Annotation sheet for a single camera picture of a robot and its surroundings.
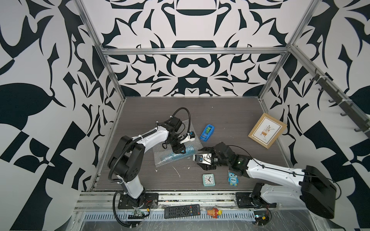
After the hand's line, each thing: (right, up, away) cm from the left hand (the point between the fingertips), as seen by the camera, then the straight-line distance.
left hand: (181, 146), depth 89 cm
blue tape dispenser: (+17, +7, +7) cm, 20 cm away
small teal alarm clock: (+15, -16, -10) cm, 24 cm away
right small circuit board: (+40, -30, -18) cm, 53 cm away
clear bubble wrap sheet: (-9, -5, -5) cm, 12 cm away
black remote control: (+1, -26, -19) cm, 33 cm away
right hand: (+10, -1, -9) cm, 13 cm away
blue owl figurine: (+29, -16, -9) cm, 34 cm away
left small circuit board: (-20, -27, -21) cm, 40 cm away
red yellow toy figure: (+16, -26, -21) cm, 37 cm away
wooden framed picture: (+54, +10, +2) cm, 54 cm away
